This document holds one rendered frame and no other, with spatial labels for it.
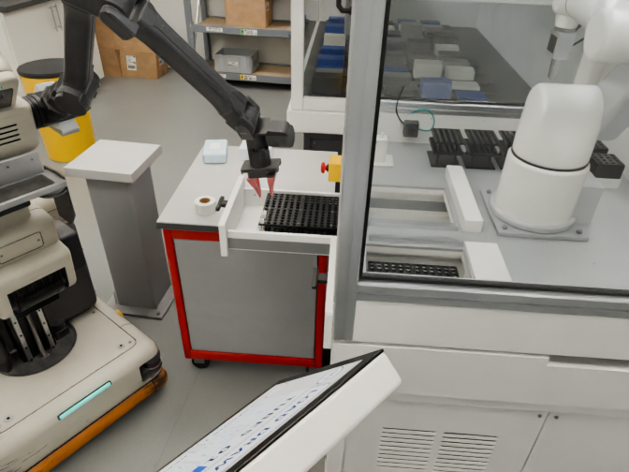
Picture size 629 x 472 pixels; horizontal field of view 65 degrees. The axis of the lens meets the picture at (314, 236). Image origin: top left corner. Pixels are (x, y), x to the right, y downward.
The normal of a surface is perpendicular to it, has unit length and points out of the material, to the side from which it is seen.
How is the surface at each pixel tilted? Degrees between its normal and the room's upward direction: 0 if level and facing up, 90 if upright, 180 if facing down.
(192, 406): 0
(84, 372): 0
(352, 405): 40
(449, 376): 90
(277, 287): 90
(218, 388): 0
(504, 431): 90
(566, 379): 90
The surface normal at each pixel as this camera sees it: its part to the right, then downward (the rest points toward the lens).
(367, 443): -0.07, 0.56
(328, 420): 0.47, -0.36
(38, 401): 0.03, -0.82
